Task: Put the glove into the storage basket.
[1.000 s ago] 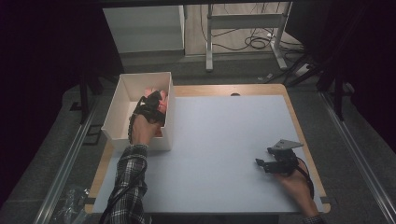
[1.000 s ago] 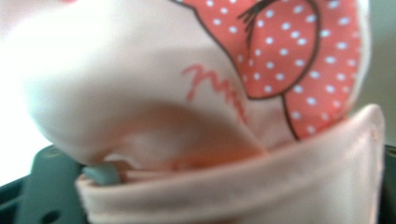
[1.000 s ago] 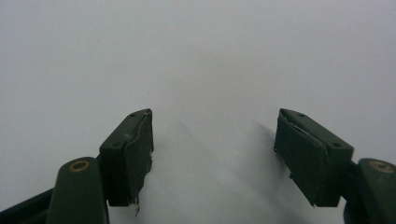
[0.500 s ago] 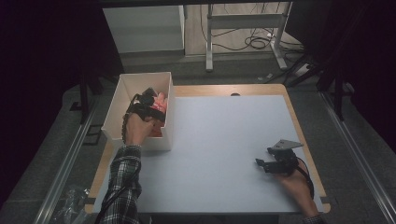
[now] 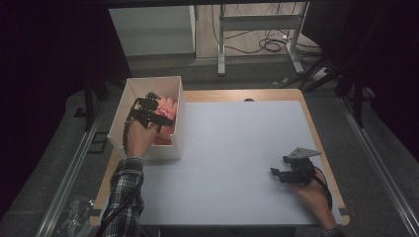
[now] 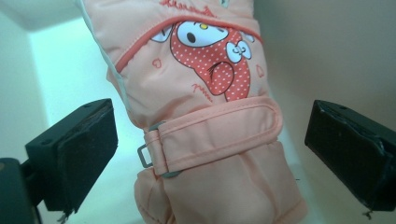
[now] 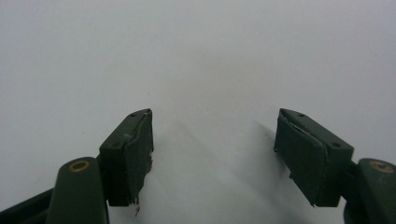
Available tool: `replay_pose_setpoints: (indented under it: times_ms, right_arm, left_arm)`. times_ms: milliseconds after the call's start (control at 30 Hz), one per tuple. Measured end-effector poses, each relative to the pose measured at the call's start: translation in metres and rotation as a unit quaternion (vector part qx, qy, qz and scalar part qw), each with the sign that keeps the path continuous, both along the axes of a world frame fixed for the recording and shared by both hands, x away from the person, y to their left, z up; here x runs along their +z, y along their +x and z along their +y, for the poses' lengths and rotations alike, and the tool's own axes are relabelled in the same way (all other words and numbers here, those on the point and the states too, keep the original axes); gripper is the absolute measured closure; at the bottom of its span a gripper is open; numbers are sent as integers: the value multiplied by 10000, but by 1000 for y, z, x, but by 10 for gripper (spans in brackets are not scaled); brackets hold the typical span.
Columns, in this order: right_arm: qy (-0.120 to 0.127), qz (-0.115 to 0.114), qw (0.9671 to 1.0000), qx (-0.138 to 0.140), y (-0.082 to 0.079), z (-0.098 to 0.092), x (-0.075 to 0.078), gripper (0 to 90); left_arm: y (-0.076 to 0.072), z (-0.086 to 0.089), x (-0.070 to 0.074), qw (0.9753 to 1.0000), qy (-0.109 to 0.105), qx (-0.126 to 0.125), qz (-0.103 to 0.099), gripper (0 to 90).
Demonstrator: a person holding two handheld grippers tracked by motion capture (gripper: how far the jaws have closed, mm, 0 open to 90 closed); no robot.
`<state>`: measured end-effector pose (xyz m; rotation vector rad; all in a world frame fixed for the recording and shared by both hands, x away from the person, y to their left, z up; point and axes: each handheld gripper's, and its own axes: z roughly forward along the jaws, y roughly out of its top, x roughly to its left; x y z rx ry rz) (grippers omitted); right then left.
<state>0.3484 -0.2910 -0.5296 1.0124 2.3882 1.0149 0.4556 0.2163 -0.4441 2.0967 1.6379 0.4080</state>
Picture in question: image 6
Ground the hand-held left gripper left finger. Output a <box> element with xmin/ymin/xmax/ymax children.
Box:
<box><xmin>24</xmin><ymin>98</ymin><xmax>120</xmax><ymax>222</ymax></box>

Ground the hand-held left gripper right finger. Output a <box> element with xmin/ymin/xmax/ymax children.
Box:
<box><xmin>304</xmin><ymin>99</ymin><xmax>396</xmax><ymax>220</ymax></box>

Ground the pink glove with cartoon print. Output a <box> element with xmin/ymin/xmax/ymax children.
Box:
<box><xmin>76</xmin><ymin>0</ymin><xmax>310</xmax><ymax>224</ymax></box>

